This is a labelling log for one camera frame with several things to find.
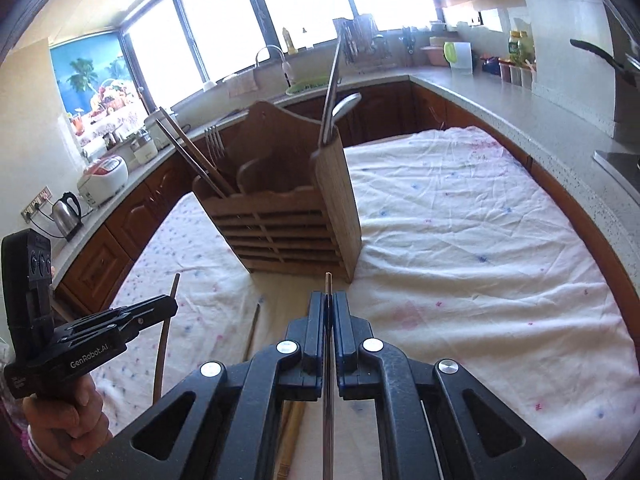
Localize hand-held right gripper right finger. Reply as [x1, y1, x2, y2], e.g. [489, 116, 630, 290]
[332, 290, 587, 480]

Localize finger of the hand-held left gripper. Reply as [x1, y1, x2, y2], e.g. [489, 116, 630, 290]
[75, 308, 179, 357]
[64, 295, 179, 337]

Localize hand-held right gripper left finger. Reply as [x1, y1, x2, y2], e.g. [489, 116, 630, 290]
[65, 290, 331, 480]

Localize plain metal chopstick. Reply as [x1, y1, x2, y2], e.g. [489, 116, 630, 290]
[159, 107, 237, 194]
[322, 272, 335, 480]
[151, 273, 180, 404]
[155, 119, 230, 198]

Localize wooden utensil holder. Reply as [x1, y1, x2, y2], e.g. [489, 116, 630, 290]
[192, 99, 364, 285]

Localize metal fork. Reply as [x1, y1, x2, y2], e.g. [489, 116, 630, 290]
[203, 126, 227, 170]

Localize metal spoon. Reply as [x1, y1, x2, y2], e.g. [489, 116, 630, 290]
[324, 92, 363, 144]

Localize person's left forearm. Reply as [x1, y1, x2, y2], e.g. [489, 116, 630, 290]
[0, 400, 72, 480]

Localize person's left hand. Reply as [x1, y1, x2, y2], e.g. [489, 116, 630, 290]
[22, 374, 114, 467]

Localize steel electric kettle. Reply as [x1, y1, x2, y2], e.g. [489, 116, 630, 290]
[51, 191, 83, 241]

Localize white rice cooker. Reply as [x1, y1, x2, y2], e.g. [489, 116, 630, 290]
[77, 155, 130, 207]

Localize white dotted tablecloth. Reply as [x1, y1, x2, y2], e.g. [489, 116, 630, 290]
[90, 125, 640, 480]

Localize small white cooker pot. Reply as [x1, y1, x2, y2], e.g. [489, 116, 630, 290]
[128, 132, 159, 166]

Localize large white cooker pot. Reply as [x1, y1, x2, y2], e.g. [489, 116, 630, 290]
[143, 109, 179, 149]

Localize white dish cloth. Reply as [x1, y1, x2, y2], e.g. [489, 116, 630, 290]
[227, 72, 259, 101]

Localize green basin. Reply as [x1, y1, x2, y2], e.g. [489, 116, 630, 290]
[285, 79, 331, 96]

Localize grey speckled kitchen countertop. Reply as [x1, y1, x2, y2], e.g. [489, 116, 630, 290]
[49, 67, 640, 312]

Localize curved sink faucet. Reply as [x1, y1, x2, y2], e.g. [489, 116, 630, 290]
[254, 44, 292, 89]

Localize large kitchen window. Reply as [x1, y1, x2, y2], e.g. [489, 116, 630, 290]
[120, 0, 437, 107]

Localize steel gas stove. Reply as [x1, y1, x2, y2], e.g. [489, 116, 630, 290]
[593, 148, 640, 182]

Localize pink basin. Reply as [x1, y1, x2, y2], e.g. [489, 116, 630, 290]
[419, 44, 449, 67]

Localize green and white pitcher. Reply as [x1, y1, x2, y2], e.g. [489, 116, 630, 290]
[443, 40, 475, 76]

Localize row of spice jars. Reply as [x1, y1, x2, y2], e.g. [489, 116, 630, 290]
[498, 57, 537, 89]

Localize scissors holder block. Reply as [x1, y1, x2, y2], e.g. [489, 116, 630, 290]
[399, 27, 419, 67]

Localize dish drying rack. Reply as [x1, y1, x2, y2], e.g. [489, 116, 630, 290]
[333, 13, 396, 74]

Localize cooking oil bottle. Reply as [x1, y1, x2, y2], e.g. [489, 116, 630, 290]
[507, 29, 536, 64]

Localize black wok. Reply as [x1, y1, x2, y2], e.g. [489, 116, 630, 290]
[569, 38, 640, 87]

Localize wall power outlet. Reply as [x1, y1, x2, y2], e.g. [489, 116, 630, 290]
[20, 185, 54, 221]

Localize tropical wall poster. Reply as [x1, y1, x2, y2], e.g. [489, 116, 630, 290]
[49, 42, 146, 137]

